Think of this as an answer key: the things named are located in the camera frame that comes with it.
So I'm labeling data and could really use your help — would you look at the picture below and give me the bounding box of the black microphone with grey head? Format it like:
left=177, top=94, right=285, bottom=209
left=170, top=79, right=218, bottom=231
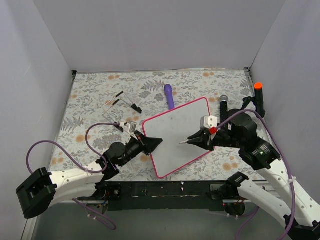
left=219, top=95, right=229, bottom=123

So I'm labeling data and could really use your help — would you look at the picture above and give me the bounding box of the white wire whiteboard stand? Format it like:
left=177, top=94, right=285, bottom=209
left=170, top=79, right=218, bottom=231
left=102, top=91, right=143, bottom=124

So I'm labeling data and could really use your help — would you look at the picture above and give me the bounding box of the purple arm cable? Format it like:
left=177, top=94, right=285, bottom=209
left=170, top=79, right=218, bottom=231
left=216, top=109, right=297, bottom=240
left=26, top=122, right=126, bottom=231

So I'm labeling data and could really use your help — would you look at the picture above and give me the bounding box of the black stick with orange tip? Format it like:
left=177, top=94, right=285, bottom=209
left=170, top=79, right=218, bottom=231
left=241, top=82, right=266, bottom=118

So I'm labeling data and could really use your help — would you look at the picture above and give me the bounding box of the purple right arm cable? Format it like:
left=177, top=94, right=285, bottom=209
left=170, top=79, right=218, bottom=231
left=216, top=109, right=297, bottom=240

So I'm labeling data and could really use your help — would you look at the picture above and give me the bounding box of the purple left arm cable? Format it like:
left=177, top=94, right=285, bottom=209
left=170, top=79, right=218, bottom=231
left=26, top=122, right=126, bottom=231

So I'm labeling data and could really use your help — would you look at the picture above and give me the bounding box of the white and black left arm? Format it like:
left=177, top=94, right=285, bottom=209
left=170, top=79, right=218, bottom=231
left=16, top=131, right=163, bottom=219

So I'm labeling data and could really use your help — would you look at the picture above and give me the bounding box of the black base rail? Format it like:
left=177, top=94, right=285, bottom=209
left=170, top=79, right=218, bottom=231
left=78, top=180, right=225, bottom=211

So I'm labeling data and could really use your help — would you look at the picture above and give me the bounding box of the pink framed whiteboard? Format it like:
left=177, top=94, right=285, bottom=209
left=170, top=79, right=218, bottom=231
left=142, top=97, right=211, bottom=179

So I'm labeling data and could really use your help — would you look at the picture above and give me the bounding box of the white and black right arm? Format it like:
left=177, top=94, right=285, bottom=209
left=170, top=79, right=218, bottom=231
left=186, top=109, right=320, bottom=240

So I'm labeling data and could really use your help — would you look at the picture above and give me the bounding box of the floral patterned table mat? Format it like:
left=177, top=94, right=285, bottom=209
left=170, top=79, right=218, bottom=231
left=46, top=69, right=281, bottom=183

